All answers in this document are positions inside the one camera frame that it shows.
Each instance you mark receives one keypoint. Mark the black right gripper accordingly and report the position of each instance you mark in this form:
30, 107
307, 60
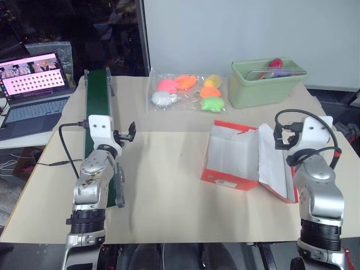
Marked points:
292, 139

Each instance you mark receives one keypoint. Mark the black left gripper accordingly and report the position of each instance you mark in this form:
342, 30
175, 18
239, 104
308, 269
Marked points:
121, 137

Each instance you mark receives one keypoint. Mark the orange cardboard box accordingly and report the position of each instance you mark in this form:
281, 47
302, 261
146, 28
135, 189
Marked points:
225, 175

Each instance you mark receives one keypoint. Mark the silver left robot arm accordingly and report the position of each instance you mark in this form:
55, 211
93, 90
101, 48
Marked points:
92, 168

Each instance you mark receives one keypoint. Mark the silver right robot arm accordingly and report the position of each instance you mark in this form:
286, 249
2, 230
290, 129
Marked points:
317, 182

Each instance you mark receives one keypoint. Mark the green conveyor belt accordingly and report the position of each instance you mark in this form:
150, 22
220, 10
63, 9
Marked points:
97, 95

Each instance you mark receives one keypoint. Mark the brown cardboard box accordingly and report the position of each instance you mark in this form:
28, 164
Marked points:
25, 164

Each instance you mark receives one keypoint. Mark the white squishy toy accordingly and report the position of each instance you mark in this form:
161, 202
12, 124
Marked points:
161, 99

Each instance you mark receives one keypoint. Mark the pale green plastic bin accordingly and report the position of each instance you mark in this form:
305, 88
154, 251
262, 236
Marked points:
258, 92

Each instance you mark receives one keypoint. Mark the beige table cover sheet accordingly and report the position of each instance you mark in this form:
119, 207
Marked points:
182, 121

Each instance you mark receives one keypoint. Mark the pink squishy toy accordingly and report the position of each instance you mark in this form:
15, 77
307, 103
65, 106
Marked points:
167, 85

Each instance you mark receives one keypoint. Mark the clear plastic toy bag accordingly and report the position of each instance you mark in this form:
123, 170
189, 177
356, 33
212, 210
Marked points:
185, 98

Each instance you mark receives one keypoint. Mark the grey and red device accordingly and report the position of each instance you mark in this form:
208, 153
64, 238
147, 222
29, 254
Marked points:
348, 130

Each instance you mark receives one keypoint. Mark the large orange squishy toy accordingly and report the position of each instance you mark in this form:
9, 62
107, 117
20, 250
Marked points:
185, 81

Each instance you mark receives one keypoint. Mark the green squishy toy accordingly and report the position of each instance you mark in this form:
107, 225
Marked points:
211, 104

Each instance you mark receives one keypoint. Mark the red multicolour toy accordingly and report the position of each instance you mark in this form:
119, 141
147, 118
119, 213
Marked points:
275, 63

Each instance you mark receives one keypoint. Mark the small orange squishy toy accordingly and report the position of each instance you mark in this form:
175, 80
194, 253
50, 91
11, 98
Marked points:
210, 92

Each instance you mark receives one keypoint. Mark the yellow squishy toy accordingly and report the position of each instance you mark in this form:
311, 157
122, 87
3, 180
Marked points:
213, 81

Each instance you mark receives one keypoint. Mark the open grey laptop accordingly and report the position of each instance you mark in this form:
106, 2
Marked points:
33, 107

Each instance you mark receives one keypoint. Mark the dark rounded shape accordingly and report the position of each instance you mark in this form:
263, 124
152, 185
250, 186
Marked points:
146, 257

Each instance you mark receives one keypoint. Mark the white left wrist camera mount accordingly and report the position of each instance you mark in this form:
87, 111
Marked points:
99, 132

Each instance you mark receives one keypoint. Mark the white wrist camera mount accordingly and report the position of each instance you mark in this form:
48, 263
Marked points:
99, 132
315, 135

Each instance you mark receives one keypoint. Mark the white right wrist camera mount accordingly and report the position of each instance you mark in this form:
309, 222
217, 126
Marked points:
315, 135

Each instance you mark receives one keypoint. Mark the grey metal post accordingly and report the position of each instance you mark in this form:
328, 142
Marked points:
144, 42

